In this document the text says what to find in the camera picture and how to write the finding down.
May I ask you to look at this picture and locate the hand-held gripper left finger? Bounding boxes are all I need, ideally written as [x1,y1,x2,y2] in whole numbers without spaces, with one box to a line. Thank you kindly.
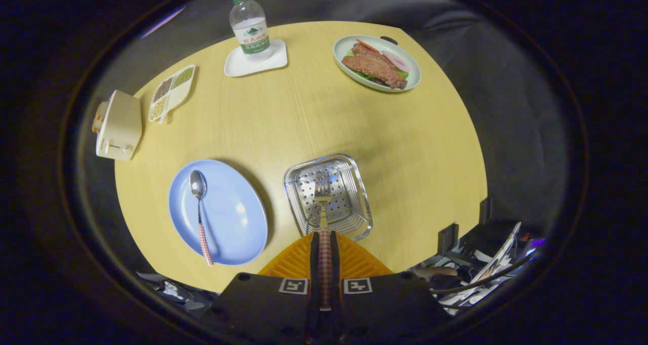
[202,231,320,345]

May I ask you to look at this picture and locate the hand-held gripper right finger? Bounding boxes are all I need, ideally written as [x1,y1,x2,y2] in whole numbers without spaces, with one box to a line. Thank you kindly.
[330,230,446,345]

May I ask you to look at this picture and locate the fork with checked handle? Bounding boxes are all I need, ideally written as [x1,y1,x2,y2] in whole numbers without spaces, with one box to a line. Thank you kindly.
[313,172,335,311]

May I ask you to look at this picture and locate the spoon with checked handle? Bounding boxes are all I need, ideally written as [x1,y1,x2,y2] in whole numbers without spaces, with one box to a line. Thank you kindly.
[189,170,215,266]

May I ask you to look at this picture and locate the blue plate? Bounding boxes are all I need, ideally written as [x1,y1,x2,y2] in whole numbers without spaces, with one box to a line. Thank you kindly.
[168,159,268,266]

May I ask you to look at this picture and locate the pile of white papers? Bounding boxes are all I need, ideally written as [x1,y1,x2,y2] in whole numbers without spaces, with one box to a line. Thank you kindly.
[445,222,523,310]

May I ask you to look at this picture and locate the cream toaster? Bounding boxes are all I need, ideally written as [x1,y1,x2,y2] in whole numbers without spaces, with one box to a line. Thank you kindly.
[95,90,143,161]

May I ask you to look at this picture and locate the black backdrop cloth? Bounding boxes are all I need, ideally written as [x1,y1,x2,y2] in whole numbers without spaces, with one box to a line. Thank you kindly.
[66,0,573,270]

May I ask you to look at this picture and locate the white divided grain tray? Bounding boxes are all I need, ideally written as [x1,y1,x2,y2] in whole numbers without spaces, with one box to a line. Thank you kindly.
[148,64,196,124]

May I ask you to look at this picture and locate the brown meat slices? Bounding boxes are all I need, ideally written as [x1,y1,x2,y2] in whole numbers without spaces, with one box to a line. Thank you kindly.
[342,42,408,90]

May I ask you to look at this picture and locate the pink ham slice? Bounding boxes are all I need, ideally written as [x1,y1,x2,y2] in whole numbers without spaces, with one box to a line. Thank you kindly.
[382,50,411,73]

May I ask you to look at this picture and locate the white square coaster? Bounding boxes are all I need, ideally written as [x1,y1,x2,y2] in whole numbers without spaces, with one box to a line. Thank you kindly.
[224,38,288,77]

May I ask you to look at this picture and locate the pale green plate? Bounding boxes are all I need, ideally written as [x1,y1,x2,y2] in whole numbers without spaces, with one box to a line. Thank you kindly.
[333,35,422,93]

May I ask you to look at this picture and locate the clear water bottle green cap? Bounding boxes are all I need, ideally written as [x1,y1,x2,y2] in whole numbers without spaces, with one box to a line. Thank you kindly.
[229,0,274,62]

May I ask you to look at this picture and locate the black cable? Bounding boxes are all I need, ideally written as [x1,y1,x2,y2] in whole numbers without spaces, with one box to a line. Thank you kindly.
[429,251,538,296]

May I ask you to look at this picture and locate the metal wire basket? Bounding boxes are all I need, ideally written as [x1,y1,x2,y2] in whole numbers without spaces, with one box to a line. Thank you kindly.
[283,154,374,242]

